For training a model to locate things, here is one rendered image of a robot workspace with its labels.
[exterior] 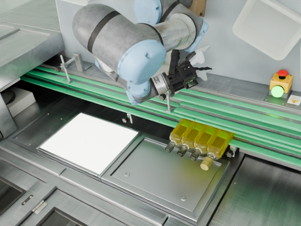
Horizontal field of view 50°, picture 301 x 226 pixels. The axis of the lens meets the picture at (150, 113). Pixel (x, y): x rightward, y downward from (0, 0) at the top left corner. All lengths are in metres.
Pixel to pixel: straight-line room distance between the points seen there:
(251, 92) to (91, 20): 0.84
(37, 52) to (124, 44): 1.25
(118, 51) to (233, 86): 0.80
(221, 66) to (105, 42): 0.84
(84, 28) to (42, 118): 1.29
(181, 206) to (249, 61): 0.66
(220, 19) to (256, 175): 0.68
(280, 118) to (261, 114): 0.07
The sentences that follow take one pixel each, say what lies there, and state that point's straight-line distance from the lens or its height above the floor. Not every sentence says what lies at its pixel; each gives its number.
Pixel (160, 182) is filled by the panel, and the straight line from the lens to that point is 1.40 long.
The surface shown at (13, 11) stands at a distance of 2.61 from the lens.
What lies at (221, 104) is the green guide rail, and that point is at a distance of 1.36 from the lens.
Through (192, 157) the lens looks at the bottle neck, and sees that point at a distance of 1.32.
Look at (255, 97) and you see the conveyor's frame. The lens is 1.37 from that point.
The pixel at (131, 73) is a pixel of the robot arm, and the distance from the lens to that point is 0.72.
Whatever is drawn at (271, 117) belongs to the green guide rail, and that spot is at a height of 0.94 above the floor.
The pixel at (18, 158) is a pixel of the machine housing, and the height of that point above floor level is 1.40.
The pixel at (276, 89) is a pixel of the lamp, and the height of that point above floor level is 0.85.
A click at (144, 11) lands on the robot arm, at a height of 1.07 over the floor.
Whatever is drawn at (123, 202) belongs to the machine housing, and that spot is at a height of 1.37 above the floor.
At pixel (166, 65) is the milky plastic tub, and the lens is 1.60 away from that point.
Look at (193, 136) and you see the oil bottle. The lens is 1.36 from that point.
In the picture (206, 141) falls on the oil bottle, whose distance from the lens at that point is 1.34.
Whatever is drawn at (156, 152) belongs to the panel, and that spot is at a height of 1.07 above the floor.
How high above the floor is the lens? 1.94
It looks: 39 degrees down
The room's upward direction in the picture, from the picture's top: 136 degrees counter-clockwise
